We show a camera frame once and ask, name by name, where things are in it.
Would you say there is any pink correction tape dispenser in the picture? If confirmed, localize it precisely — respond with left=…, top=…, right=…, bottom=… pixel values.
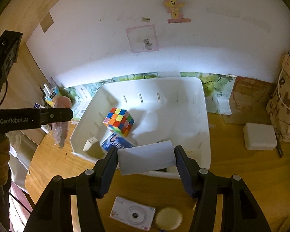
left=50, top=96, right=73, bottom=149

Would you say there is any cream round compact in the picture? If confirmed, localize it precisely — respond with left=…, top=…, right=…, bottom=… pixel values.
left=155, top=207, right=183, bottom=231

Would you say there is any white instant camera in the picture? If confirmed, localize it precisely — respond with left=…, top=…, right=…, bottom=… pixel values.
left=110, top=196, right=155, bottom=231

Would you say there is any blue white medicine box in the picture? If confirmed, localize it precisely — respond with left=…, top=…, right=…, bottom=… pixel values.
left=101, top=132, right=134, bottom=152

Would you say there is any multicolour puzzle cube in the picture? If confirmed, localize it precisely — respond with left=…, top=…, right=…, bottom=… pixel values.
left=103, top=107, right=135, bottom=137

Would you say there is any white plastic storage bin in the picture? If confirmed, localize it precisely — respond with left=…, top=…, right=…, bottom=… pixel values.
left=70, top=77, right=211, bottom=169

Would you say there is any white soap box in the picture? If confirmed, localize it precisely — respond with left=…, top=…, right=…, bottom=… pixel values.
left=243, top=123, right=277, bottom=150

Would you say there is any black pen on table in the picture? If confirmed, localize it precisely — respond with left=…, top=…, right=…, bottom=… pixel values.
left=276, top=136, right=284, bottom=158

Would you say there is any brown paper cartoon bag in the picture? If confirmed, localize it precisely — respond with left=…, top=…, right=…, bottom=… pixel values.
left=223, top=77, right=276, bottom=125

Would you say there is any beige letter print bag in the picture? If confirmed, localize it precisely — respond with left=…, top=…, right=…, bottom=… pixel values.
left=266, top=53, right=290, bottom=143

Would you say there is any green grape printed cardboard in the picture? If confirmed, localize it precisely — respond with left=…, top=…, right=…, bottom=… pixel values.
left=65, top=71, right=236, bottom=120

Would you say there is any pink square wall sticker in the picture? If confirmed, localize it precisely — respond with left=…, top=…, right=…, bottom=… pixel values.
left=126, top=25, right=159, bottom=53

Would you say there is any yellow pony wall sticker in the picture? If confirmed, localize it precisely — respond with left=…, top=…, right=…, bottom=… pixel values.
left=163, top=0, right=191, bottom=24

